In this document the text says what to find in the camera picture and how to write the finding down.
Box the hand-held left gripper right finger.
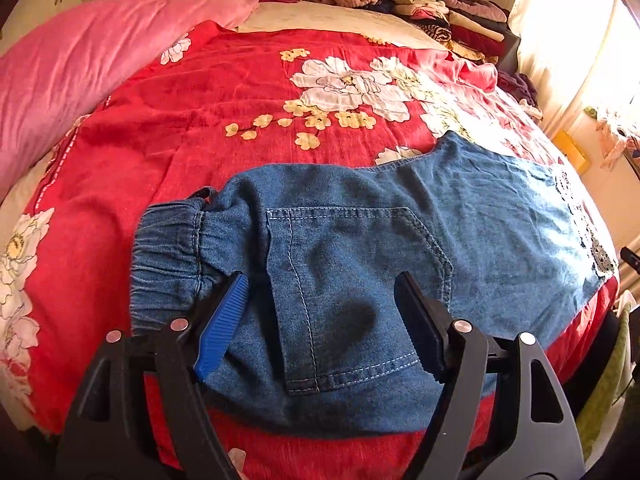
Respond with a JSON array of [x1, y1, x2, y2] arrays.
[[394, 271, 587, 480]]

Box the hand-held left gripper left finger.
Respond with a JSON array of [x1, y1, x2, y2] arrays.
[[56, 271, 251, 480]]

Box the blue denim pants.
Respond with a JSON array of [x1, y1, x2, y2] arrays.
[[131, 131, 620, 435]]

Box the green patterned cloth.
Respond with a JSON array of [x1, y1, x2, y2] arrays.
[[575, 305, 637, 461]]

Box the red floral blanket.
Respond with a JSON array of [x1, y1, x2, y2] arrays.
[[22, 27, 621, 480]]

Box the yellow box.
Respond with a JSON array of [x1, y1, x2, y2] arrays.
[[552, 130, 591, 176]]

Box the dark purple clothes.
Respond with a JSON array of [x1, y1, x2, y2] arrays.
[[495, 71, 543, 121]]

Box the pink floral cloth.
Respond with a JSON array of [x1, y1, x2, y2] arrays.
[[592, 107, 640, 171]]

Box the pink quilt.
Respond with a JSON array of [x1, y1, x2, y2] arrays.
[[0, 0, 264, 201]]

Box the pile of folded clothes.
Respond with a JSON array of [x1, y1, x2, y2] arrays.
[[380, 0, 516, 63]]

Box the cream curtain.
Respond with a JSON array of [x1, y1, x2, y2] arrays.
[[510, 0, 640, 136]]

